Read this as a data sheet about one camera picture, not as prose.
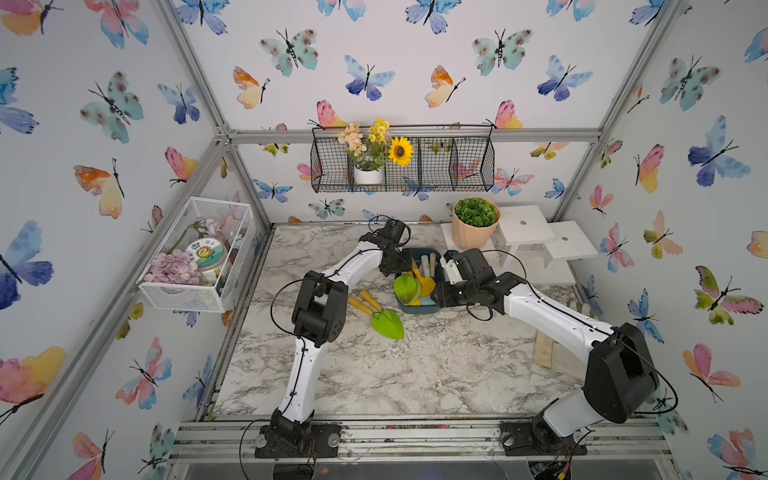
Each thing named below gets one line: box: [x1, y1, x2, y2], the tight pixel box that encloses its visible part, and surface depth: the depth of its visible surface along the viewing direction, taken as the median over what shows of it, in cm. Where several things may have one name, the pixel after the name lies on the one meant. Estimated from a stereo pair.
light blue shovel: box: [420, 254, 430, 277], surface depth 104 cm
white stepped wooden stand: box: [441, 205, 599, 285], surface depth 95 cm
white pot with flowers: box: [337, 118, 414, 185], surface depth 86 cm
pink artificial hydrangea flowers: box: [143, 249, 201, 285], surface depth 61 cm
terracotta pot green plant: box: [452, 196, 501, 249], surface depth 87 cm
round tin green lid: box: [186, 238, 227, 270], surface depth 67 cm
